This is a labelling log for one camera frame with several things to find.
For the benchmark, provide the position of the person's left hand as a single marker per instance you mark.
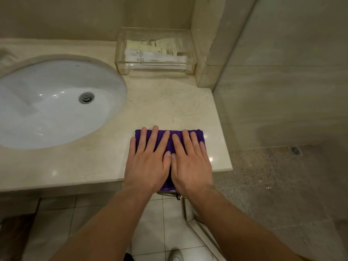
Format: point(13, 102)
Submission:
point(145, 171)

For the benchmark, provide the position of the person's right hand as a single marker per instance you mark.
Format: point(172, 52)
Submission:
point(191, 171)

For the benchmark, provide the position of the person's left thumb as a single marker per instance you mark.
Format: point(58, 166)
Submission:
point(167, 162)

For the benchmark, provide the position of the person's right middle finger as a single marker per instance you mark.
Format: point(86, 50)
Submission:
point(188, 142)

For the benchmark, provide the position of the person's right thumb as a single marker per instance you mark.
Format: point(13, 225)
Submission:
point(173, 164)

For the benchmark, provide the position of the person's left little finger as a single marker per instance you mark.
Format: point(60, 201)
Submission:
point(132, 146)

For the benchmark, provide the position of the person's right little finger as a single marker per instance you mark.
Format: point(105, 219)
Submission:
point(204, 150)

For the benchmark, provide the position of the person's left middle finger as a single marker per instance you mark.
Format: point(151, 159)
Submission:
point(151, 139)

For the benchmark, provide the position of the purple cloth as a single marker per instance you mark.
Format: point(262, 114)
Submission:
point(170, 141)

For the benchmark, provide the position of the person's left forearm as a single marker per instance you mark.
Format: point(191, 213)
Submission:
point(106, 231)

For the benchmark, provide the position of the person's right forearm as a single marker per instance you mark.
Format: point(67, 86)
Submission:
point(236, 231)

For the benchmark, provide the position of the metal sink drain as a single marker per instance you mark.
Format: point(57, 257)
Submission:
point(86, 97)

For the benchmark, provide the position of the white oval sink basin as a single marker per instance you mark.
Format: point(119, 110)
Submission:
point(54, 105)

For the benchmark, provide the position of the clear acrylic amenity box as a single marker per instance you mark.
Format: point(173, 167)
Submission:
point(155, 51)

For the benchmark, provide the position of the metal floor drain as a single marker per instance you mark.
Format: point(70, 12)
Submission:
point(295, 150)

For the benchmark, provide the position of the white shoe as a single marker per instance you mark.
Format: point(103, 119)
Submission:
point(175, 255)

